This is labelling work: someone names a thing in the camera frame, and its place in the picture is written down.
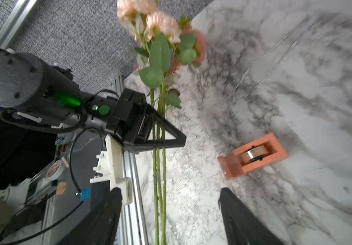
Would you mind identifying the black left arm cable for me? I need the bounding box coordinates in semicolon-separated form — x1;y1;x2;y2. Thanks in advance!
0;127;103;245

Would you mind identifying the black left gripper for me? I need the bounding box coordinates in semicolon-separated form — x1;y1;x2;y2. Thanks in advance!
85;89;186;153

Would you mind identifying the aluminium front rail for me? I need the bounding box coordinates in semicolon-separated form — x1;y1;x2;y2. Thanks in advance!
111;75;149;245

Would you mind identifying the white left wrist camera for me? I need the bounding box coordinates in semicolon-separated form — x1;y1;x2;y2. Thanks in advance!
90;135;133;206

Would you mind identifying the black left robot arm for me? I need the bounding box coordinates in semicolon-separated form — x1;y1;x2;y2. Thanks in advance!
0;49;186;153

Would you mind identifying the aluminium frame post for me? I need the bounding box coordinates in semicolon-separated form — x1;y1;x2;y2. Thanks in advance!
0;0;41;49

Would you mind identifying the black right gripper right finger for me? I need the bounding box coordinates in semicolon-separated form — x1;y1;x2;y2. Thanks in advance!
219;187;284;245

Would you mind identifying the pink artificial rose stem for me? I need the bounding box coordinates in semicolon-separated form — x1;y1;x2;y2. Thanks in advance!
116;0;164;245

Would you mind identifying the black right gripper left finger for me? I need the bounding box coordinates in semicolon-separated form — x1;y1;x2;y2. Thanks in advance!
58;187;122;245

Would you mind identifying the pink tape dispenser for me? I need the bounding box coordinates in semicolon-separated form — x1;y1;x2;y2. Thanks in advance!
217;133;288;179

